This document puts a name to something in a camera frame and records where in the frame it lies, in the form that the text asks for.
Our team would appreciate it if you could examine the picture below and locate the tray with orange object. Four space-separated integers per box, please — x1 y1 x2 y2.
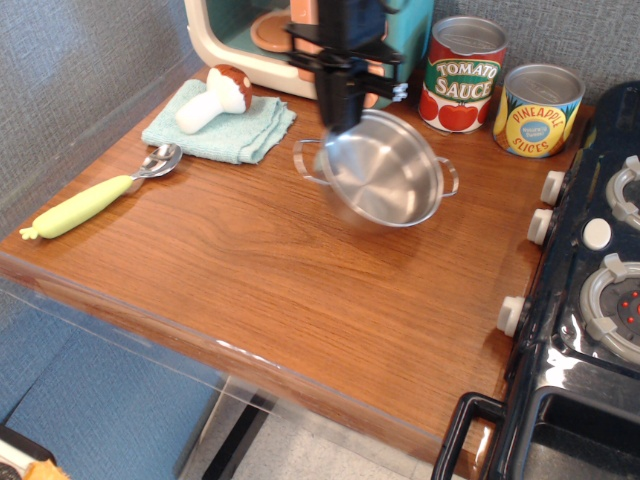
1 425 69 480

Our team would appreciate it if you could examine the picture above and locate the small stainless steel pan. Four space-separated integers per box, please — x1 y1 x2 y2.
293 109 459 231

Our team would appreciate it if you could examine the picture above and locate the black toy stove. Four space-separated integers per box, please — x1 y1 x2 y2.
432 81 639 479

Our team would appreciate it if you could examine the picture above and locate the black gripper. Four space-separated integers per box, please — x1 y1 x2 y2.
286 1 408 133

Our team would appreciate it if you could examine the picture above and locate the light blue folded cloth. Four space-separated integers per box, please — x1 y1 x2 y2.
141 79 296 165

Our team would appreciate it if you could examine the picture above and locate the white stove knob rear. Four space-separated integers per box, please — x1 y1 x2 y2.
540 170 565 206

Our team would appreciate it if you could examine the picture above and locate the pineapple slices can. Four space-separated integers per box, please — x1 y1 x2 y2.
493 64 585 159

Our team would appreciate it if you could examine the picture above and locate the white stove knob front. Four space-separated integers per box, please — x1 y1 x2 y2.
497 296 525 337

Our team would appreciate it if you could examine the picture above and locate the white stove knob middle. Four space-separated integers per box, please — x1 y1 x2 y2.
527 209 553 246

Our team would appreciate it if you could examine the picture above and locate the teal toy microwave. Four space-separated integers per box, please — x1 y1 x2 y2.
185 1 434 99

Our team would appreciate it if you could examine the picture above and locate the plush toy mushroom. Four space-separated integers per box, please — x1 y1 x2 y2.
175 64 253 135

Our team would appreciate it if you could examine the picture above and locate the spoon with green handle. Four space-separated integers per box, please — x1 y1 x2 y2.
19 144 183 240

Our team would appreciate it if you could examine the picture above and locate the orange microwave turntable plate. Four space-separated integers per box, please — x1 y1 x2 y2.
250 10 292 53

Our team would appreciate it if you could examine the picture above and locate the white stove knob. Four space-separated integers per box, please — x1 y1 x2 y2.
527 209 553 246
540 170 565 206
497 296 525 337

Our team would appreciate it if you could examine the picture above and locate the tomato sauce can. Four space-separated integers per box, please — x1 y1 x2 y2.
419 16 508 133

